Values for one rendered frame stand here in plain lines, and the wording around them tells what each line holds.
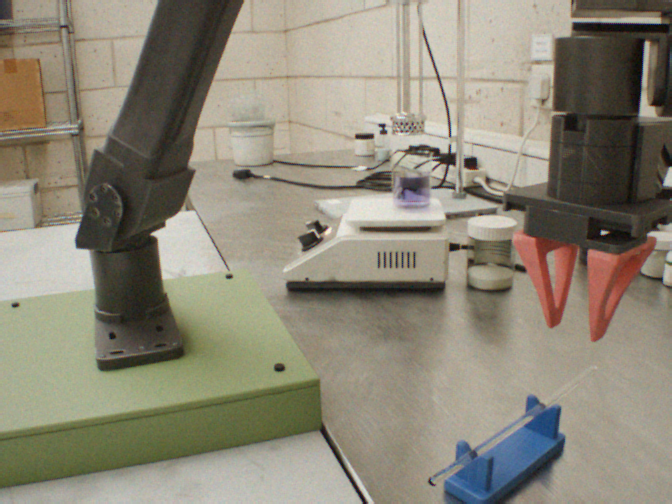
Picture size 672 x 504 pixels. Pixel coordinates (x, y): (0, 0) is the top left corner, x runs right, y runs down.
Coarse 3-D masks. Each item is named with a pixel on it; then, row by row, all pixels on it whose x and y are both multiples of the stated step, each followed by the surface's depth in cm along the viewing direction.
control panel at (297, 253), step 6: (342, 216) 83; (330, 222) 84; (336, 222) 82; (330, 228) 80; (336, 228) 78; (324, 234) 78; (330, 234) 77; (336, 234) 75; (324, 240) 76; (330, 240) 74; (300, 246) 81; (318, 246) 74; (294, 252) 80; (300, 252) 77; (306, 252) 75; (294, 258) 76; (288, 264) 75
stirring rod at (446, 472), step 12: (588, 372) 46; (576, 384) 45; (552, 396) 43; (540, 408) 41; (516, 420) 40; (528, 420) 40; (504, 432) 39; (480, 444) 38; (492, 444) 38; (468, 456) 37; (444, 468) 36; (456, 468) 36; (432, 480) 35
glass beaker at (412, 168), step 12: (396, 156) 74; (408, 156) 73; (420, 156) 72; (396, 168) 75; (408, 168) 74; (420, 168) 73; (396, 180) 75; (408, 180) 74; (420, 180) 74; (396, 192) 75; (408, 192) 74; (420, 192) 74; (396, 204) 76; (408, 204) 75; (420, 204) 75
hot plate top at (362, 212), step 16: (352, 208) 78; (368, 208) 78; (384, 208) 78; (432, 208) 77; (352, 224) 73; (368, 224) 72; (384, 224) 72; (400, 224) 72; (416, 224) 72; (432, 224) 72
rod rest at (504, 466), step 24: (528, 408) 43; (552, 408) 41; (528, 432) 43; (552, 432) 42; (456, 456) 38; (480, 456) 37; (504, 456) 40; (528, 456) 40; (552, 456) 41; (456, 480) 38; (480, 480) 37; (504, 480) 38
